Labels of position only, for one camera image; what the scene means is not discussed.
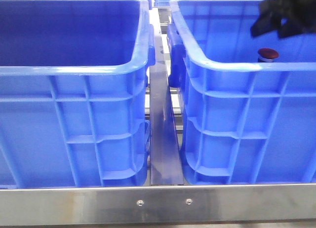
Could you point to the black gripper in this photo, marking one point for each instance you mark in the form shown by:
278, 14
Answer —
287, 17

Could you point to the red mushroom push button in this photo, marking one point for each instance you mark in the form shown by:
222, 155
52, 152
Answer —
267, 55

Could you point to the blue plastic bin right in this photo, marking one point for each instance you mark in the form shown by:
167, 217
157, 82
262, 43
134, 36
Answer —
245, 122

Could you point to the blue plastic bin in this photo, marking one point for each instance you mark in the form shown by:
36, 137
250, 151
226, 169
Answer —
72, 93
245, 122

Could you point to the steel divider bar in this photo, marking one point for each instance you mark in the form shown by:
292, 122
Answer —
166, 167

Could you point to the blue plastic bin left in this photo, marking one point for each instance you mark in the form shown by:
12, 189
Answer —
72, 93

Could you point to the steel table frame rail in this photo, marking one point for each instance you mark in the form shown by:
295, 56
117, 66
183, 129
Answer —
157, 204

